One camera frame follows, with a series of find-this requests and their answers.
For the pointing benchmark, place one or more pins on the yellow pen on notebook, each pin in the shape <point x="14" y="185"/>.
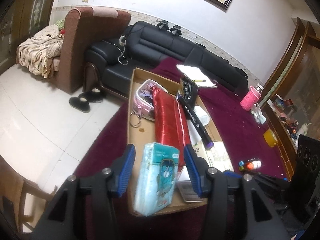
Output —
<point x="198" y="80"/>

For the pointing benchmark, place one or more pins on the red shiny pouch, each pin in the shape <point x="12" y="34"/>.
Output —
<point x="170" y="123"/>

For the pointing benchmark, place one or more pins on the black leather sofa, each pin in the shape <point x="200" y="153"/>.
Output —
<point x="146" y="47"/>

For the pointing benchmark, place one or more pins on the cardboard box tray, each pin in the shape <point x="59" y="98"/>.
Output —
<point x="145" y="133"/>

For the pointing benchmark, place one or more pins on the black packet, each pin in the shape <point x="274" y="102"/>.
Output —
<point x="189" y="91"/>

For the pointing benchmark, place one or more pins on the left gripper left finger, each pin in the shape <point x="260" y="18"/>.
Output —
<point x="121" y="171"/>

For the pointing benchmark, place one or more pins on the black slippers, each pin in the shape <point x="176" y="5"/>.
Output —
<point x="83" y="101"/>

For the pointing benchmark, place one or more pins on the white round jar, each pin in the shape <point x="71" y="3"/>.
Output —
<point x="202" y="115"/>

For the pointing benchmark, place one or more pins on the wooden shelf with clutter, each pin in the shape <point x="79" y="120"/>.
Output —
<point x="290" y="99"/>

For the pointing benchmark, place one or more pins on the patterned blanket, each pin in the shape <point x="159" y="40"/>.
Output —
<point x="38" y="52"/>

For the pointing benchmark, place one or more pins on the yellow tape roll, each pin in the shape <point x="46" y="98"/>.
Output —
<point x="270" y="138"/>

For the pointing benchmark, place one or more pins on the brown fabric armchair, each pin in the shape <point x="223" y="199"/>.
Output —
<point x="83" y="27"/>

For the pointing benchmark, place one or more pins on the dark red table cloth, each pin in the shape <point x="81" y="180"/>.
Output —
<point x="243" y="139"/>

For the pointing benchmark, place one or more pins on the white medicine box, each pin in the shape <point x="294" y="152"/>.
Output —
<point x="200" y="184"/>

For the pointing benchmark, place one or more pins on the purple capped black marker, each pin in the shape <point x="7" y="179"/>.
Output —
<point x="208" y="143"/>

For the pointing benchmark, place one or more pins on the pink knitted sleeve bottle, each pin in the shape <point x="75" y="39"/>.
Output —
<point x="251" y="97"/>

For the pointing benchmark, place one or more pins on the wooden chair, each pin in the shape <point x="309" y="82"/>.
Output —
<point x="14" y="189"/>

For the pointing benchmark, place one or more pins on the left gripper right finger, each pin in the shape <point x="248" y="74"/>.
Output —
<point x="197" y="167"/>

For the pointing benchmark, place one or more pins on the orange capped white bottle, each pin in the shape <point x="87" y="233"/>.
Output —
<point x="253" y="165"/>

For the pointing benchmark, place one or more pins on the teal tissue pack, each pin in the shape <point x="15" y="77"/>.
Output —
<point x="157" y="178"/>

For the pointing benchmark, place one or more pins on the pink clear pencil case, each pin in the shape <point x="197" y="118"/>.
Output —
<point x="143" y="99"/>

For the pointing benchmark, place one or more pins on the white notebook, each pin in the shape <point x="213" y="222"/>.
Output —
<point x="194" y="73"/>

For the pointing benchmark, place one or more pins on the white gloves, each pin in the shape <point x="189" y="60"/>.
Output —
<point x="257" y="114"/>

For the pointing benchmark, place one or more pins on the black clamps on sofa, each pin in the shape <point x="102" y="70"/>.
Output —
<point x="175" y="29"/>

